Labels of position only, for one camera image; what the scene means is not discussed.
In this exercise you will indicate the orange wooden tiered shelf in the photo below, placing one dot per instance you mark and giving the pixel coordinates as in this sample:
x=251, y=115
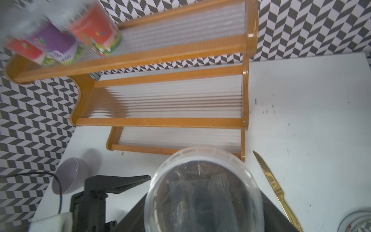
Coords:
x=207, y=97

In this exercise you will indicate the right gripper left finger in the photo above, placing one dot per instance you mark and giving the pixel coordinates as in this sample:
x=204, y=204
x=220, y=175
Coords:
x=134, y=220

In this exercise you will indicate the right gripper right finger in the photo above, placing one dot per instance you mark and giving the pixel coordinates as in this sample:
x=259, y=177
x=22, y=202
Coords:
x=274, y=220

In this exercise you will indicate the pink jar floral lid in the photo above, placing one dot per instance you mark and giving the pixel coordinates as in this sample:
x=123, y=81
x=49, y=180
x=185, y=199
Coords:
x=359, y=221

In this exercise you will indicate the lilac stacked bowls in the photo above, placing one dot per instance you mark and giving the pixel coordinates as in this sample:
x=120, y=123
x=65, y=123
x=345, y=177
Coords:
x=72, y=175

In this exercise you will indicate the clear seed container red label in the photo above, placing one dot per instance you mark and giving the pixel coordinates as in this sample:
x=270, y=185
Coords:
x=29, y=51

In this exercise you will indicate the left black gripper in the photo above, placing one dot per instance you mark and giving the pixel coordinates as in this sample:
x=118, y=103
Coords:
x=89, y=212

